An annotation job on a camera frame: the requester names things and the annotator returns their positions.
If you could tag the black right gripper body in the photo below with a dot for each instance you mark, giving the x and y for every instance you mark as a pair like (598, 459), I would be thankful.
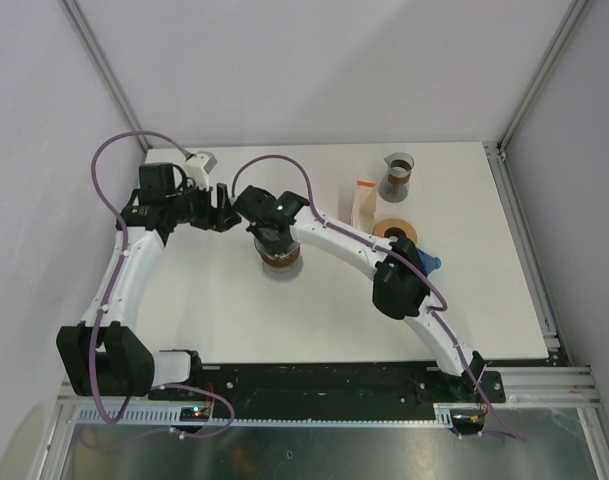
(276, 247)

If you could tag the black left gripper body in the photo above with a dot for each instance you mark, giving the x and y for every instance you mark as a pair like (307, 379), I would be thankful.
(193, 206)

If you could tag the clear glass coffee server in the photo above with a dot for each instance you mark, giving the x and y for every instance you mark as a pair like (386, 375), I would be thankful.
(284, 273)

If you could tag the coffee filter paper pack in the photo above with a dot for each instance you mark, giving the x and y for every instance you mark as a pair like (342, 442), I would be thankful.
(364, 206)

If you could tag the blue plastic dripper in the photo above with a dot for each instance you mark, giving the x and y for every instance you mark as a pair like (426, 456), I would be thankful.
(430, 263)

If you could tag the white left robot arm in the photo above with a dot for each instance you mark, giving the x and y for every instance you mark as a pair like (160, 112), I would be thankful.
(102, 354)

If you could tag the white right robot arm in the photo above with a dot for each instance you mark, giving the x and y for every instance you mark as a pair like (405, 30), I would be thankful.
(401, 288)

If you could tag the glass carafe with cork band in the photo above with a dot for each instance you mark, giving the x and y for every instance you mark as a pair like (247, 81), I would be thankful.
(394, 187)

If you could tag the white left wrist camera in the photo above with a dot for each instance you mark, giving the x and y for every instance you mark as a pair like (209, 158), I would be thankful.
(198, 167)

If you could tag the aluminium corner post left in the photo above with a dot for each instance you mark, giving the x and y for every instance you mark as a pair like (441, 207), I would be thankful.
(98, 59)

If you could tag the grey slotted cable duct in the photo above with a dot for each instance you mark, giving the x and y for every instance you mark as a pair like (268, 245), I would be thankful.
(193, 416)

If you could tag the aluminium right table rail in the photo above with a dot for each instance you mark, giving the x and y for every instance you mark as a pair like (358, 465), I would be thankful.
(525, 250)

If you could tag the aluminium front frame rail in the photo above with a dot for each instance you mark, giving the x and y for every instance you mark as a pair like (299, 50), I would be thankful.
(544, 385)

